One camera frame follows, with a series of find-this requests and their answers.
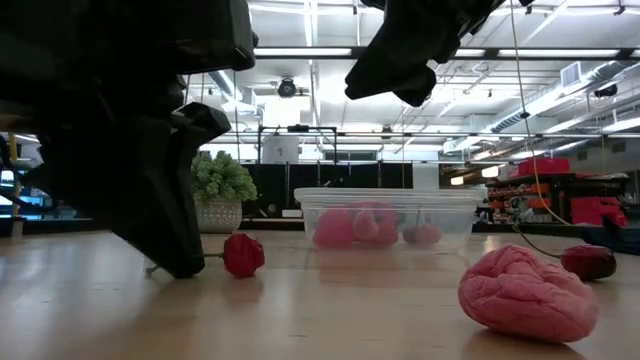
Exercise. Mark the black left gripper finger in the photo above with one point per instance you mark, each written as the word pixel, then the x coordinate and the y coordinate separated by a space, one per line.
pixel 187 200
pixel 145 220

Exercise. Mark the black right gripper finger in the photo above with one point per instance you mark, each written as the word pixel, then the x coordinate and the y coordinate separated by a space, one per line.
pixel 417 87
pixel 380 70

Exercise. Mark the dark red wrinkled fruit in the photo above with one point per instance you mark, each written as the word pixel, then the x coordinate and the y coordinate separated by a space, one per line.
pixel 244 256

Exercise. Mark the red cherry toy with stem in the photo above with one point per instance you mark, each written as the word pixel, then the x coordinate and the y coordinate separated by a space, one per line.
pixel 427 235

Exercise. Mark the red strawberry toy green top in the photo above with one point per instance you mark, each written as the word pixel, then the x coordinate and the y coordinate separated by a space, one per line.
pixel 333 230

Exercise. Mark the round veined cabbage toy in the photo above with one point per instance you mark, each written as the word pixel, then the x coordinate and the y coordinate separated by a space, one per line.
pixel 525 295

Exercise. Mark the clear plastic tupperware container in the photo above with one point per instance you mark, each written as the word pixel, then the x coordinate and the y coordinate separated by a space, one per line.
pixel 390 195

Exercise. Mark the green plant in patterned pot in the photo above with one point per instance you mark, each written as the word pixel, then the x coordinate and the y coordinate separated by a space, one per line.
pixel 222 180

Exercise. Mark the round black ceiling spotlight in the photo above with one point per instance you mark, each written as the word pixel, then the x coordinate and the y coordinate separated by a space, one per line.
pixel 286 88

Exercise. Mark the white box unit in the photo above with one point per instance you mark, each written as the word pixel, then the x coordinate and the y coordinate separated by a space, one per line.
pixel 280 150

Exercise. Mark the black divider panels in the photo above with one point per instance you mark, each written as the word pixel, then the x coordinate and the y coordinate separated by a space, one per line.
pixel 350 176

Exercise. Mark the red storage box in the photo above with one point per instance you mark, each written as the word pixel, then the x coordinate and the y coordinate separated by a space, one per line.
pixel 542 166

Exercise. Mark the round red tomato toy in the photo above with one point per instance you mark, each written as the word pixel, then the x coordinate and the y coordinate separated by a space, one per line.
pixel 386 232

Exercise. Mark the dark shelf with red bins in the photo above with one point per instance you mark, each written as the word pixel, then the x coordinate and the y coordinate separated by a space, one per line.
pixel 525 192

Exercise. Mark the red tool cabinet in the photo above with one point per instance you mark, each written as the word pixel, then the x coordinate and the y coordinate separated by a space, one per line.
pixel 600 212

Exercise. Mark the dark cherry toy with stem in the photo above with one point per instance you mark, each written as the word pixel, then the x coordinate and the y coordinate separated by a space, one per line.
pixel 587 262

